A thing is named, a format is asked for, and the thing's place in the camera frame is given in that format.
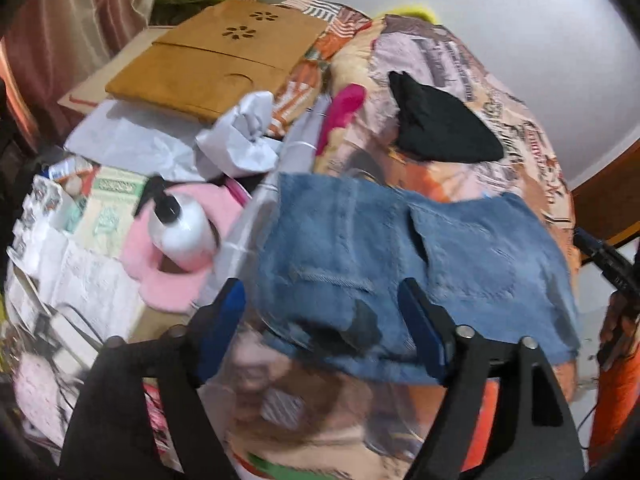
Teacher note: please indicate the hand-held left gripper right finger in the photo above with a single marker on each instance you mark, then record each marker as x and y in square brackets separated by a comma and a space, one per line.
[420, 320]

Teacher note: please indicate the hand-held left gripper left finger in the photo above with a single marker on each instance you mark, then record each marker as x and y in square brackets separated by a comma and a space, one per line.
[225, 320]

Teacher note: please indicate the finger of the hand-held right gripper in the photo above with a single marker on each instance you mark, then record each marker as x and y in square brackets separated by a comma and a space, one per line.
[605, 257]

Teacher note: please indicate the blue denim pants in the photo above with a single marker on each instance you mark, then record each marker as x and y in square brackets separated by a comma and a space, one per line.
[340, 240]

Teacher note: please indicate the person's right hand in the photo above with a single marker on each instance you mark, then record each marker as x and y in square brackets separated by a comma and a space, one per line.
[612, 325]

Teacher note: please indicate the pink plush cushion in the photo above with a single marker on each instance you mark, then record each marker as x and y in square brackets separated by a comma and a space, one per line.
[160, 285]

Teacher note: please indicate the white pump bottle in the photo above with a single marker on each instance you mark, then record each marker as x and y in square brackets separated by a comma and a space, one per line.
[182, 232]

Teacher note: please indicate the white printed papers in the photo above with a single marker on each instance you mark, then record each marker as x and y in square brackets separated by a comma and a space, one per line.
[85, 275]

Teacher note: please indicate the green patterned booklet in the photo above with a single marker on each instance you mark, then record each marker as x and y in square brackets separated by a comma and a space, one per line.
[112, 210]

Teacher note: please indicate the lavender cloth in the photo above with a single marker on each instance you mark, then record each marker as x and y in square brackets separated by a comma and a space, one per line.
[302, 145]

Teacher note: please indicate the black cloth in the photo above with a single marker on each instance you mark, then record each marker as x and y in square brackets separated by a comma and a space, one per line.
[440, 125]

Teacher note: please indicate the flat white paper sheet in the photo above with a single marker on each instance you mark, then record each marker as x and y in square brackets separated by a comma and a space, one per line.
[130, 140]

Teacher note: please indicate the magenta cloth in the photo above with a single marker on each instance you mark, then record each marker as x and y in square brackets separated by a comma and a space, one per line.
[342, 110]

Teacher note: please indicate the brown wooden lap desk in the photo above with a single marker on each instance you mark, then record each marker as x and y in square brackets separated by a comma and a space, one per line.
[200, 70]

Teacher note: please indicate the printed blanket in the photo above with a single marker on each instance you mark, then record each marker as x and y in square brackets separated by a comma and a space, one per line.
[450, 55]

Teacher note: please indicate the light wooden board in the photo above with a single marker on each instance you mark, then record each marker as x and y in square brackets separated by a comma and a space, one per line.
[100, 80]

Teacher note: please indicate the yellow foam tube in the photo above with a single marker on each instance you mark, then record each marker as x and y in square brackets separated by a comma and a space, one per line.
[412, 11]

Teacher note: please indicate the striped pink curtain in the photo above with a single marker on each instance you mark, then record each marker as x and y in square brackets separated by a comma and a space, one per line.
[65, 25]

